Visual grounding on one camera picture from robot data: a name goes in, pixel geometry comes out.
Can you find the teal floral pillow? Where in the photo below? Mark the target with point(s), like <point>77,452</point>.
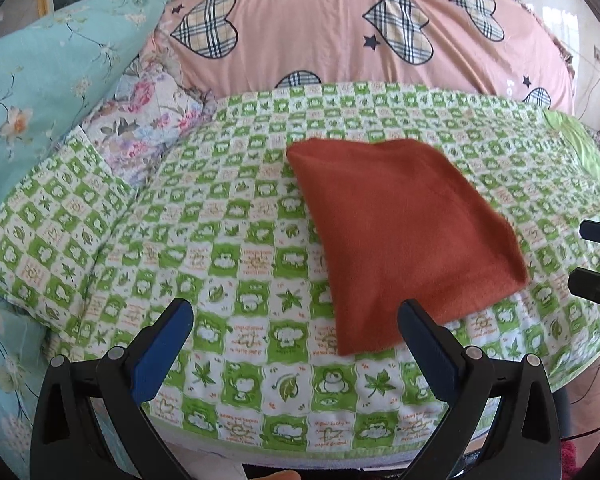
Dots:
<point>52,74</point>

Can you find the pink quilt with plaid hearts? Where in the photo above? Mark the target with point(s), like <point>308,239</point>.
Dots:
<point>495,47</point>

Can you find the floral pastel cushion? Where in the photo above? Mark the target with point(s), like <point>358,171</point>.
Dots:
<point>146,115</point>

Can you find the green white patterned pillow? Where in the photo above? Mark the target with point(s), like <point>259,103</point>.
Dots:
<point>52,227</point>

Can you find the person's right hand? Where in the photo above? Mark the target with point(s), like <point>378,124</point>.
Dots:
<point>281,475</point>

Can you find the rust orange knit sweater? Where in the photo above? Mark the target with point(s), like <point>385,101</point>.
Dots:
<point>397,220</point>

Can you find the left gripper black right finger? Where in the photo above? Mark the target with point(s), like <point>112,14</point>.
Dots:
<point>523,441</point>

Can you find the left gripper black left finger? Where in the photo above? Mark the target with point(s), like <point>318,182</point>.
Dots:
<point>67,442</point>

